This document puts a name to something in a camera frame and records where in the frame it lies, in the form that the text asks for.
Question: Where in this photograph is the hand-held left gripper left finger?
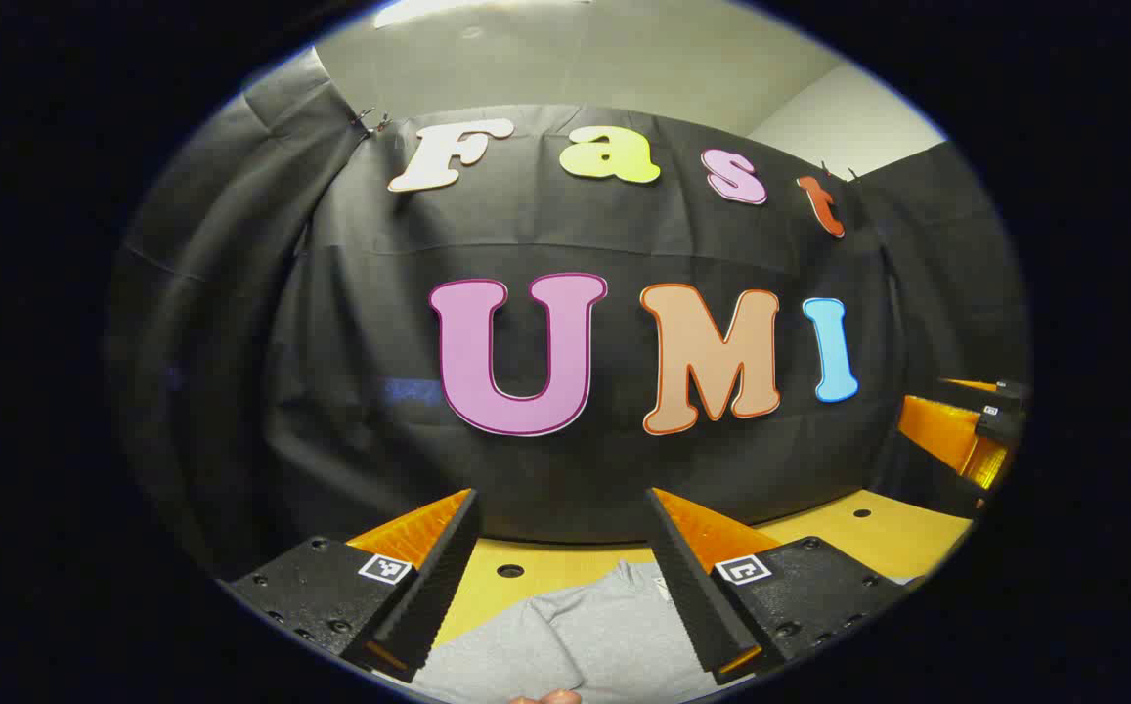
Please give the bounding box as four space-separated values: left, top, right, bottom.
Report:
218 487 483 683

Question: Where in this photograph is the grey sweatshirt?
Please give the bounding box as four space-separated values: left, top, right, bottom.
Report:
409 559 757 704

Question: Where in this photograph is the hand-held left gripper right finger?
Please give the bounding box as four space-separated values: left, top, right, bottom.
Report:
645 487 908 685

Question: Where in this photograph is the black backdrop cloth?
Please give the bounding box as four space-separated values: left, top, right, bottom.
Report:
106 44 1030 580

